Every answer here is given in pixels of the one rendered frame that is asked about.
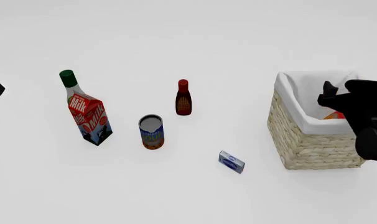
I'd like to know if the red ketchup bottle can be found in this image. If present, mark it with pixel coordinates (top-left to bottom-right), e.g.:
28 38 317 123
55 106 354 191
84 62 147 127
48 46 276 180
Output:
323 111 346 121

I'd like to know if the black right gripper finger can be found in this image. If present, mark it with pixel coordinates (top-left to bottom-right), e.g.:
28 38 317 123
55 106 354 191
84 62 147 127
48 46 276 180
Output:
322 80 339 96
317 92 353 110

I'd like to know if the pale wicker basket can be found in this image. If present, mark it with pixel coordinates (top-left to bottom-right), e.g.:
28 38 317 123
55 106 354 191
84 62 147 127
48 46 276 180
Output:
267 70 366 170

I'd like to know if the small blue and white box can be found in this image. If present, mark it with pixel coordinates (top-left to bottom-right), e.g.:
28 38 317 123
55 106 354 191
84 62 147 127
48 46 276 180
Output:
218 150 246 175

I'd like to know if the blue and orange soup can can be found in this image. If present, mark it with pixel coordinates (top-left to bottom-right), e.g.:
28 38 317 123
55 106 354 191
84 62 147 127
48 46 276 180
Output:
138 114 165 151

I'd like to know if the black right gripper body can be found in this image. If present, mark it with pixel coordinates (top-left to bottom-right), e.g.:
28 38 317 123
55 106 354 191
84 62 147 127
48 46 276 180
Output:
344 79 377 107

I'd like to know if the red and white milk carton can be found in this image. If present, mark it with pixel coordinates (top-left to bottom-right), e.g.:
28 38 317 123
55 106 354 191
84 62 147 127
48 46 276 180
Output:
68 93 113 147

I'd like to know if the green-capped clear bottle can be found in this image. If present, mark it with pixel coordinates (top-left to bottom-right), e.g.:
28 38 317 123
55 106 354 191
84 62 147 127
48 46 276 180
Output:
58 69 84 106

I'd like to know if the white cloth basket liner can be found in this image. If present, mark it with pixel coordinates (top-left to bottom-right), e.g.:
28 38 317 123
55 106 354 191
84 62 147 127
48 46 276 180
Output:
274 70 362 136

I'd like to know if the dark red sauce bottle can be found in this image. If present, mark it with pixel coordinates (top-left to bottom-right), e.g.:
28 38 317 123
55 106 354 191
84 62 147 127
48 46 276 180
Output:
175 78 193 116

